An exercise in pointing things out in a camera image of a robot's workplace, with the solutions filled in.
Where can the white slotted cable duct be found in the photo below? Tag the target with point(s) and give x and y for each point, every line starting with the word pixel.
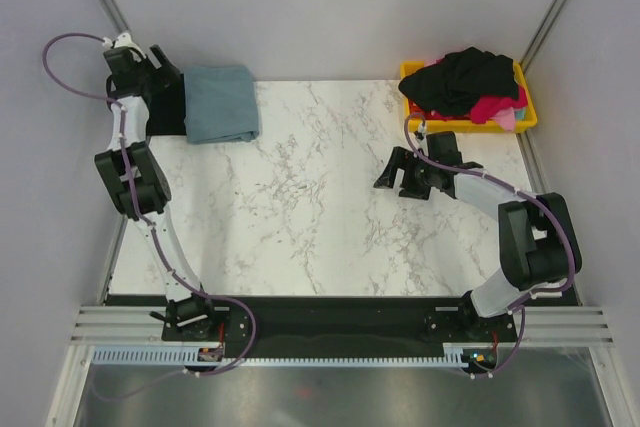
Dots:
pixel 179 356

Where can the folded black t shirt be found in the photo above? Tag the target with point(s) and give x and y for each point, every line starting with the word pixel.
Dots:
pixel 167 111

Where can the crumpled black t shirt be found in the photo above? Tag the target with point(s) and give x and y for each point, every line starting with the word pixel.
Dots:
pixel 455 84

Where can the light pink t shirt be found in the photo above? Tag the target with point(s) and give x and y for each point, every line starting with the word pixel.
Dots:
pixel 505 119

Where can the red t shirt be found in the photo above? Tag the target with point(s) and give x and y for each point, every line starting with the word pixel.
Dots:
pixel 429 115

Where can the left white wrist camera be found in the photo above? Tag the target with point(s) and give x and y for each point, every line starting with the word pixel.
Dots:
pixel 123 40

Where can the aluminium front rail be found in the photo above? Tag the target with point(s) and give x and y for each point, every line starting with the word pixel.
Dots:
pixel 544 327

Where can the teal t shirt in bin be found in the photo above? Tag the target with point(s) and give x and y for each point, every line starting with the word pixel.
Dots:
pixel 520 114

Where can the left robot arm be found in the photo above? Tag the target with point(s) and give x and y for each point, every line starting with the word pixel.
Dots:
pixel 139 189

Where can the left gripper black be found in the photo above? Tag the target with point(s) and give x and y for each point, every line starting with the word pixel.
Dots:
pixel 166 77

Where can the right aluminium frame post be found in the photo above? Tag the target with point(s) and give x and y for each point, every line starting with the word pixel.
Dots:
pixel 544 29

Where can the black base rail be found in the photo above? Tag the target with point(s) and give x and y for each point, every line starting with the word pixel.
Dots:
pixel 333 326

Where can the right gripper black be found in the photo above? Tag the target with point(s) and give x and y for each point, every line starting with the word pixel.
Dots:
pixel 399 159

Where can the blue-grey t shirt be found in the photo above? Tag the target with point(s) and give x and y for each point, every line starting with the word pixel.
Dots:
pixel 220 105

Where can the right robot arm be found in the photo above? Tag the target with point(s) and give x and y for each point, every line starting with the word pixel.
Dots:
pixel 538 249

